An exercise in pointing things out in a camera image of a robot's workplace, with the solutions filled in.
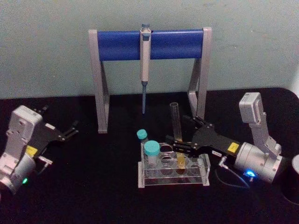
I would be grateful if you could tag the clear glass test tube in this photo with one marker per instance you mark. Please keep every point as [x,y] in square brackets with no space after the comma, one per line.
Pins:
[176,121]

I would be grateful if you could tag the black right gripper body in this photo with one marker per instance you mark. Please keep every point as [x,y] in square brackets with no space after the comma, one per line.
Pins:
[215,142]

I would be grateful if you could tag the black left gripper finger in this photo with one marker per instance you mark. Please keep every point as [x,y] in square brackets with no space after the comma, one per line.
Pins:
[71,130]
[40,109]

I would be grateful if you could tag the black table cloth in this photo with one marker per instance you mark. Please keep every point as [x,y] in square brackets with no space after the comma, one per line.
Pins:
[93,198]

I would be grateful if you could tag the tube with yellow liquid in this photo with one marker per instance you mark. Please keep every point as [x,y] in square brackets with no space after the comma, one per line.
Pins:
[181,161]

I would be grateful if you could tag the grey pipette with blue tip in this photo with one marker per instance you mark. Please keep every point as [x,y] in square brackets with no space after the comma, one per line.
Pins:
[145,63]

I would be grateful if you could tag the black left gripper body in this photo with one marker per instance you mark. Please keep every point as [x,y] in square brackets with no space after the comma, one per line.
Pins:
[45,137]

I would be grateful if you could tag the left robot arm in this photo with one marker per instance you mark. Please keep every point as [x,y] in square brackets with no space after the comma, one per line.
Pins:
[18,140]

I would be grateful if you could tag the large teal-capped tube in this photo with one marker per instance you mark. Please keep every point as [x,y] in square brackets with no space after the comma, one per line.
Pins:
[151,147]

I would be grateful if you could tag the grey stand with blue bar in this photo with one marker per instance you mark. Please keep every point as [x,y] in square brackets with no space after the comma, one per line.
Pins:
[121,44]

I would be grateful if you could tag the small teal-capped tube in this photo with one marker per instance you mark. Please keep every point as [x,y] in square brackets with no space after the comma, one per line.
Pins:
[141,134]

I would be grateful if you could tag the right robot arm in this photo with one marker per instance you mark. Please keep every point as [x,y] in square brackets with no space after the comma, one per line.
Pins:
[254,156]

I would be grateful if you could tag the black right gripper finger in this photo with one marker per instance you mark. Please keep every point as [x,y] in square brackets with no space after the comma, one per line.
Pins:
[183,148]
[195,121]

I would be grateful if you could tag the clear acrylic tube rack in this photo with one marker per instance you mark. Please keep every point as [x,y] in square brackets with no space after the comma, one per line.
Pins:
[172,178]

